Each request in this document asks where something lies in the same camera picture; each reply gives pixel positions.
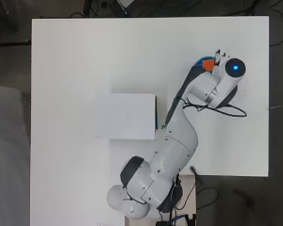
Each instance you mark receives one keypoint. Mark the white seven-joint robot arm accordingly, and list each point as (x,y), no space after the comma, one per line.
(179,141)

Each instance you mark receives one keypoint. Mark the orange cube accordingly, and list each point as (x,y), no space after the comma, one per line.
(208,64)

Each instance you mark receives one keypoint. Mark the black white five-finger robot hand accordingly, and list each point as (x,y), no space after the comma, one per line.
(221,56)

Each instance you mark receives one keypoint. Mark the blue round tub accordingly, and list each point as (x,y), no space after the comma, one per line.
(198,62)

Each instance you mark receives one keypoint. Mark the white flat box stand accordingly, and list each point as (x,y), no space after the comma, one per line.
(125,116)

